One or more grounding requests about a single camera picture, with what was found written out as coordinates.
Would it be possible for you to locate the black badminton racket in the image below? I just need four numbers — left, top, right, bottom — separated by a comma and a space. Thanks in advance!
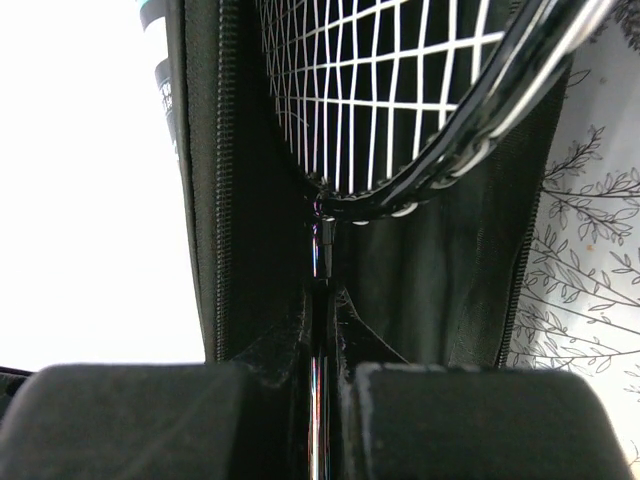
254, 1, 614, 479

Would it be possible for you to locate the black Boka shuttlecock tube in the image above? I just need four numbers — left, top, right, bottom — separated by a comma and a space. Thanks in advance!
134, 0, 179, 161

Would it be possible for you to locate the floral patterned table mat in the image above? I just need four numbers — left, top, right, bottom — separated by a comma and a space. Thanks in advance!
507, 23, 639, 445

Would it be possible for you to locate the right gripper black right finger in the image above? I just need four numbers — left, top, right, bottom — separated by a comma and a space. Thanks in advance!
330, 289, 628, 479

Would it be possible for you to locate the black Crossway racket cover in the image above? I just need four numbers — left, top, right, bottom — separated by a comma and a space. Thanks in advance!
164, 0, 574, 371

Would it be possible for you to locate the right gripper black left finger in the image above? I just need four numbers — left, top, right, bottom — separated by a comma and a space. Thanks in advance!
1, 294, 309, 479

